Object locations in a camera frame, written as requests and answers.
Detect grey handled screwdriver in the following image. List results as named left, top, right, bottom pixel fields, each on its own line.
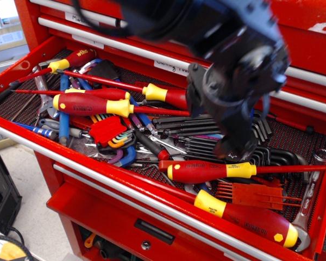
left=38, top=119, right=84, bottom=138

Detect blue handled nut driver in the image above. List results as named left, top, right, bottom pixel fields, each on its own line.
left=59, top=74, right=69, bottom=146

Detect blue purple large hex keys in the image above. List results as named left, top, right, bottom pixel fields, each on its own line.
left=108, top=146, right=136, bottom=167

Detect red metal tool chest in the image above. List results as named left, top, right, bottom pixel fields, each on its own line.
left=16, top=1, right=326, bottom=260

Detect white Cutting Tools label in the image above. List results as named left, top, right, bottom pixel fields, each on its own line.
left=154, top=60, right=189, bottom=76

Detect slim red yellow screwdriver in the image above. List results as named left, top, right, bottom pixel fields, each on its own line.
left=10, top=88, right=131, bottom=101

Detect silver combination wrench right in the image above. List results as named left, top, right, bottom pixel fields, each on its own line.
left=292, top=148, right=326, bottom=253

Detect black box on floor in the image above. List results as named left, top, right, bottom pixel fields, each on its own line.
left=0, top=155, right=22, bottom=235

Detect orange red plastic key holder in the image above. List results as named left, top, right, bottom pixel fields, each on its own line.
left=215, top=182, right=302, bottom=210

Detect black Tekton torx key set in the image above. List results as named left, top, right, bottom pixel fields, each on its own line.
left=178, top=137, right=308, bottom=167

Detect black red small screwdriver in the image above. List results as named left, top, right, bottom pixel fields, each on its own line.
left=133, top=129, right=170, bottom=160

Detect blue hex key holder set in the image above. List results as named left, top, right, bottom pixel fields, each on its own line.
left=152, top=109, right=273, bottom=144

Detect blue striped precision screwdriver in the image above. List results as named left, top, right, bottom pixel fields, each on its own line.
left=13, top=121, right=57, bottom=140

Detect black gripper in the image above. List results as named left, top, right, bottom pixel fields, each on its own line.
left=186, top=5, right=290, bottom=162

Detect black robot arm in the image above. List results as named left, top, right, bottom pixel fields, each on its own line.
left=90, top=1, right=290, bottom=160

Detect red holder coloured hex keys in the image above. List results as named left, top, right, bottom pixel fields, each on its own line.
left=89, top=116, right=133, bottom=150

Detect red wiha screwdriver back left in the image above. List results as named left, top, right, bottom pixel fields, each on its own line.
left=9, top=48, right=97, bottom=87

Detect silver adjustable wrench left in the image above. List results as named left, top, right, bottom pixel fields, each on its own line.
left=32, top=65, right=59, bottom=119

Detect white Markers label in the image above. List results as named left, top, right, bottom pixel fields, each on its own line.
left=65, top=12, right=90, bottom=27

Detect open red tool drawer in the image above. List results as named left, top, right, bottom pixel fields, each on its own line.
left=0, top=35, right=326, bottom=260

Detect large red yellow screwdriver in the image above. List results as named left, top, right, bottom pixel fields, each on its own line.
left=142, top=178, right=298, bottom=248

